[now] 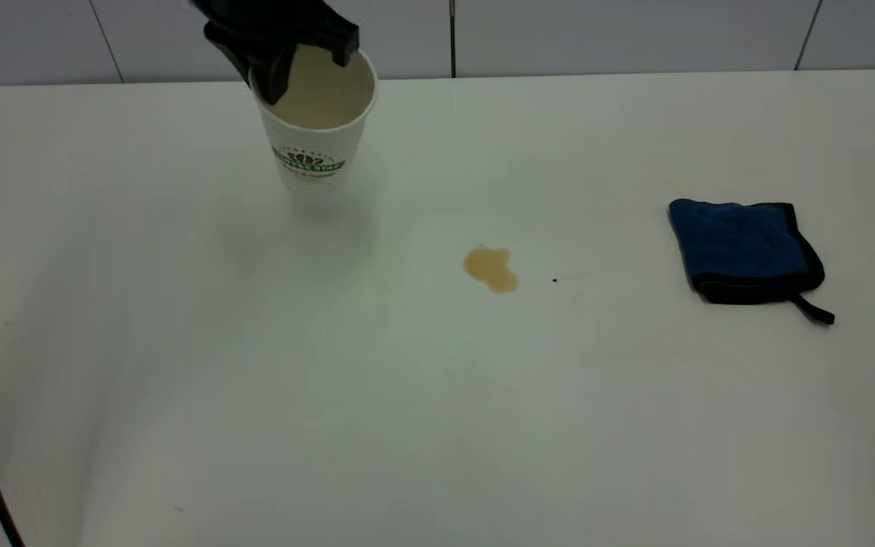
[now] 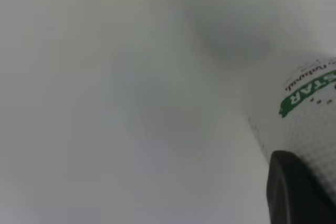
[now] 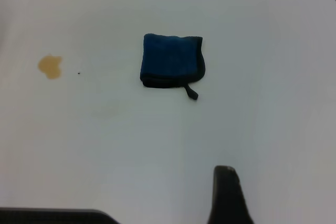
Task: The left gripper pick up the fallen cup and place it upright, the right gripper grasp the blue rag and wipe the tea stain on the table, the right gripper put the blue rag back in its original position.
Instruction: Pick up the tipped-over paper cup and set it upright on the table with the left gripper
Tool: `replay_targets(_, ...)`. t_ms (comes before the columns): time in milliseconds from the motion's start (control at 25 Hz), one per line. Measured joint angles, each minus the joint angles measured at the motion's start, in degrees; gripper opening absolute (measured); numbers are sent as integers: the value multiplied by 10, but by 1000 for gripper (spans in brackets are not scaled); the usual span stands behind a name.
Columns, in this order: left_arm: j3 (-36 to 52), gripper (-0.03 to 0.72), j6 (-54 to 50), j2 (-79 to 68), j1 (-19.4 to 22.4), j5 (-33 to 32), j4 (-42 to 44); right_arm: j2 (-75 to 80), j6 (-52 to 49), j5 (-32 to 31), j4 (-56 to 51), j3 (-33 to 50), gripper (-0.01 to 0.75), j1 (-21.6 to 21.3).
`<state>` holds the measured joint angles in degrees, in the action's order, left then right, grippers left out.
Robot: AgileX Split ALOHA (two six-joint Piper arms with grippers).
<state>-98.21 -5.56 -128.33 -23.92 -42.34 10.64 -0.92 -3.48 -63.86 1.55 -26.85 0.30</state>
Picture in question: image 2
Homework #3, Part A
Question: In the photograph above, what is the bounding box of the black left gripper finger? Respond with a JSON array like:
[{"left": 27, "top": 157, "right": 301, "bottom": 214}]
[{"left": 266, "top": 150, "right": 336, "bottom": 224}]

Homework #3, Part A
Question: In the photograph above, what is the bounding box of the white paper coffee cup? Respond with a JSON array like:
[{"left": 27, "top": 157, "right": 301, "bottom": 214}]
[{"left": 246, "top": 56, "right": 336, "bottom": 199}]

